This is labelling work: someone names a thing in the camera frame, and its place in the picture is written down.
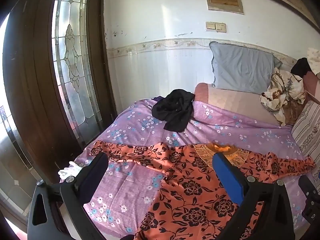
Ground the pink mattress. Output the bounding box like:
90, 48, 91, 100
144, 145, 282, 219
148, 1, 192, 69
194, 83, 279, 125

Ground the cream brown floral blanket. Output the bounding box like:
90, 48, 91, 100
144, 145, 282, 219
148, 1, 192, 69
260, 68, 307, 126

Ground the brown door with stained glass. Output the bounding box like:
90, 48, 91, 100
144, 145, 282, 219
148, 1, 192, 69
0, 0, 118, 221

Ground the white crumpled cloth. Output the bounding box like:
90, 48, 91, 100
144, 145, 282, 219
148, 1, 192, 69
58, 161, 82, 180

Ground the striped floral pillow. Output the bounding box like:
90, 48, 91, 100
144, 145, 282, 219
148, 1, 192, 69
291, 101, 320, 162

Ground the beige double wall switch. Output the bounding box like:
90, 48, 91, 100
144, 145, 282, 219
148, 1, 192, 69
206, 22, 227, 33

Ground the grey-blue pillow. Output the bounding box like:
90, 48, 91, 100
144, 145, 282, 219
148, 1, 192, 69
209, 41, 282, 94

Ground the orange black floral garment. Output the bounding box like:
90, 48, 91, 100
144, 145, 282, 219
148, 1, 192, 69
90, 141, 315, 239

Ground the purple floral bed sheet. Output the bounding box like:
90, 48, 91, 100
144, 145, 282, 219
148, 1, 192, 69
84, 100, 307, 238

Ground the black crumpled garment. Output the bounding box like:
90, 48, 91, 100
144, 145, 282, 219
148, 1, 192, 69
152, 89, 195, 133

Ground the white cloth on headboard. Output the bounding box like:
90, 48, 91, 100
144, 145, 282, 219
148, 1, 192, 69
307, 48, 320, 76

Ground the black garment on headboard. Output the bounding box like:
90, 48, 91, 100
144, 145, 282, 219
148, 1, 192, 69
290, 57, 311, 78

